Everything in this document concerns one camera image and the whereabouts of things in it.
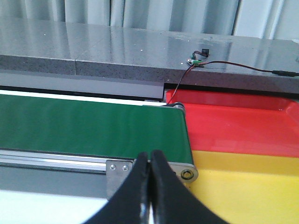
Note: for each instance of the green conveyor belt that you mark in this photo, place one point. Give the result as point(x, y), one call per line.
point(92, 128)

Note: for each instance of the small green circuit board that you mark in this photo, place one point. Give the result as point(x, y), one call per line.
point(195, 62)

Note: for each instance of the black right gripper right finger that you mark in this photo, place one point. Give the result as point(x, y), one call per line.
point(172, 202)

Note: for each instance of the yellow plastic tray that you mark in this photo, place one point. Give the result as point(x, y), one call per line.
point(248, 189)

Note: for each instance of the grey pleated curtain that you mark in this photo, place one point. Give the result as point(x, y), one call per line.
point(265, 19)

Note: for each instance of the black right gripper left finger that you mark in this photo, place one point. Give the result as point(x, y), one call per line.
point(130, 203)

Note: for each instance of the black sensor module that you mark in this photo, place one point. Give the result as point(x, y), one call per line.
point(203, 52)

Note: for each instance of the red plastic tray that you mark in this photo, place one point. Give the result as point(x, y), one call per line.
point(240, 123)

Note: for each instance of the grey stone counter shelf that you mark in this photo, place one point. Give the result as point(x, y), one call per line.
point(66, 50)

